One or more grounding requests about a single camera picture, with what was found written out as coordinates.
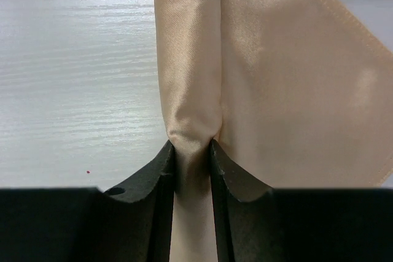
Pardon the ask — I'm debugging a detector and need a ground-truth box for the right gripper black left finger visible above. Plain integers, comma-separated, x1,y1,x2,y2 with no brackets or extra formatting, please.
1,143,175,261

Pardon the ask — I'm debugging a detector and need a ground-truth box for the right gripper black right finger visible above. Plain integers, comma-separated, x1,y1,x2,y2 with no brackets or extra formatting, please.
209,141,392,261

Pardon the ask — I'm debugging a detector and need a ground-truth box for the peach cloth napkin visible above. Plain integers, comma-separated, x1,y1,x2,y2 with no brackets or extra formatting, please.
155,0,392,261

